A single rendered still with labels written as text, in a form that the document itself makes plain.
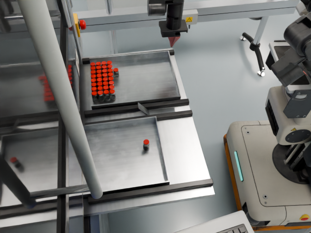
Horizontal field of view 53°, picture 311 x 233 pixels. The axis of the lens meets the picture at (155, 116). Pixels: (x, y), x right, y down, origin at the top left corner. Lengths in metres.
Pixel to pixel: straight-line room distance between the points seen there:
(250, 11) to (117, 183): 1.75
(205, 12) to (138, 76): 1.12
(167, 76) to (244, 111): 1.19
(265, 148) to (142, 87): 0.93
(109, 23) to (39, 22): 1.90
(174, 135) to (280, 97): 0.54
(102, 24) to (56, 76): 1.86
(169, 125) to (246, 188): 0.76
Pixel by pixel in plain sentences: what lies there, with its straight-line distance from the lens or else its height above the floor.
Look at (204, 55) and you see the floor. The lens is 2.74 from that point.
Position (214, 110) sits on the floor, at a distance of 2.36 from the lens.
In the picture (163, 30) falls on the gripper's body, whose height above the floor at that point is 1.09.
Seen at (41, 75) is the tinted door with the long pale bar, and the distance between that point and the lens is 0.65.
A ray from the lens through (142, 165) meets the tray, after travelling 1.07.
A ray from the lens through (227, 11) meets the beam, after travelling 2.38.
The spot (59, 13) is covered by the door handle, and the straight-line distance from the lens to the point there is 0.66.
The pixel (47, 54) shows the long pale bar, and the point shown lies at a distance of 0.36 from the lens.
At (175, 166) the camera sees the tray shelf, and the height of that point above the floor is 0.88.
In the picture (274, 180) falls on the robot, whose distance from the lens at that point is 1.84.
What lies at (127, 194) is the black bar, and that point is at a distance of 1.01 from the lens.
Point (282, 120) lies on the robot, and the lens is 1.39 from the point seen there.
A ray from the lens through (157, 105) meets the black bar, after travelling 1.19.
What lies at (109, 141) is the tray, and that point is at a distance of 1.12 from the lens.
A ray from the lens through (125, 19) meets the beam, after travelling 2.23.
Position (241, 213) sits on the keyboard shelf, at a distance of 1.13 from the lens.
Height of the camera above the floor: 1.83
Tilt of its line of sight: 54 degrees down
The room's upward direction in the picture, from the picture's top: 2 degrees clockwise
